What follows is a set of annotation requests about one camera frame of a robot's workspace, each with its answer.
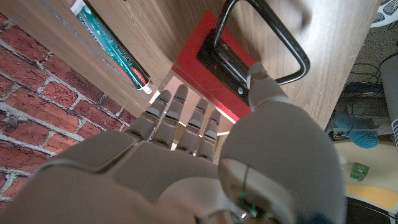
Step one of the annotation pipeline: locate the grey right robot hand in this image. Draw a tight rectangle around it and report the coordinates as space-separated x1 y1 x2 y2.
0 62 348 224

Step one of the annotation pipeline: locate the wooden drawer red front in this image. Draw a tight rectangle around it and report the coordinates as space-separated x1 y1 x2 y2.
149 0 311 156

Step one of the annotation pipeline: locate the green white toothpaste tube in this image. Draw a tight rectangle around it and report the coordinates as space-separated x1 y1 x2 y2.
70 0 153 95

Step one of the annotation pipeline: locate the small green card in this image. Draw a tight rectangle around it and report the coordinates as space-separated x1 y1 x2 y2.
350 162 370 182

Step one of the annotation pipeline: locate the teal bundle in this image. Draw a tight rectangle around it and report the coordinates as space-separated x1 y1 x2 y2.
331 113 379 149

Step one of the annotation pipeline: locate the printed brick wall backdrop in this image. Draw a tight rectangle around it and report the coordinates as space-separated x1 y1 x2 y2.
0 12 137 212

